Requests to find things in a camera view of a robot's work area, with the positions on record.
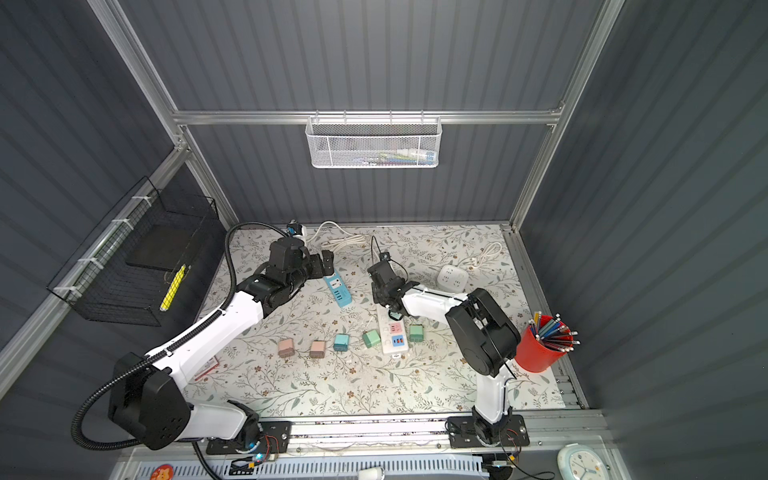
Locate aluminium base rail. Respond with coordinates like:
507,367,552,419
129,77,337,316
119,410,607,463

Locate white power strip cable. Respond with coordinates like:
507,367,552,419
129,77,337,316
299,220,385,268

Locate pink cube adapter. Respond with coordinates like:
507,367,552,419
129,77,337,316
309,340,326,359

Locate black wire basket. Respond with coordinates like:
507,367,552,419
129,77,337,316
47,182,225,327

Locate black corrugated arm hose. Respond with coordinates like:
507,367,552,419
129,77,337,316
70,221,290,452

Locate pink plug adapter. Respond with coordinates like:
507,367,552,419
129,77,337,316
277,338,296,358

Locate light green plug adapter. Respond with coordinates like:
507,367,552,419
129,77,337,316
408,324,425,343

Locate red pen cup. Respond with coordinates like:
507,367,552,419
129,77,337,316
515,327,567,373

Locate blue power strip with USB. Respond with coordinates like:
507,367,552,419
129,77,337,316
324,272,353,308

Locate white wire basket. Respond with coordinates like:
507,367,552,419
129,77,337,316
305,117,443,169

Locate pens in red cup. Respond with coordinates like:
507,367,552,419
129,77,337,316
528,311,582,353

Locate red white card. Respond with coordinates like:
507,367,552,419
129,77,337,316
194,356,220,382

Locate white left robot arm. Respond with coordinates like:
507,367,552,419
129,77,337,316
108,237,335,450

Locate white square power socket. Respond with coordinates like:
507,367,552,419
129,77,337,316
436,265,469,293

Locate white round clock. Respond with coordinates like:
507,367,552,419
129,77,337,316
557,443,611,480

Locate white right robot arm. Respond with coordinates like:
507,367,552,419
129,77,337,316
368,260,521,427

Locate yellow marker pen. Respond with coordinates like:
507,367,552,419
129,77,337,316
159,265,188,312

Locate white square socket cable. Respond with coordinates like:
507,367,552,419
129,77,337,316
461,241,504,269

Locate teal cube adapter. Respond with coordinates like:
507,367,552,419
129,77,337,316
333,334,350,352

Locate long white multicolour power strip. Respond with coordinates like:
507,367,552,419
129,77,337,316
377,305,409,357

